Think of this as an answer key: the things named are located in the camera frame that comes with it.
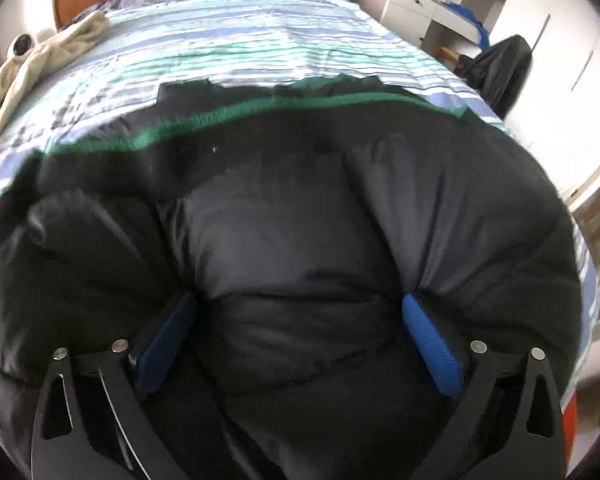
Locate black puffer jacket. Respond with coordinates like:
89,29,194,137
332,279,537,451
0,76,582,479

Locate orange red trousers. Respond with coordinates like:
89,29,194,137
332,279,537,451
562,393,577,463

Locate white wardrobe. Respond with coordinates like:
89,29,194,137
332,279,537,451
490,0,600,195

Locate chair with dark jacket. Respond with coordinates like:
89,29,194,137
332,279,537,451
454,35,532,119

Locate cream fleece garment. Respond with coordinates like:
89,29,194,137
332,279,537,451
0,11,111,134

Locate blue cloth on desk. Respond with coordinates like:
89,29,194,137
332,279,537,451
445,2,491,51

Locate white desk with drawers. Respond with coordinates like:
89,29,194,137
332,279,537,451
350,0,479,55

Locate striped blue green bedspread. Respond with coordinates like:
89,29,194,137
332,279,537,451
0,0,597,422

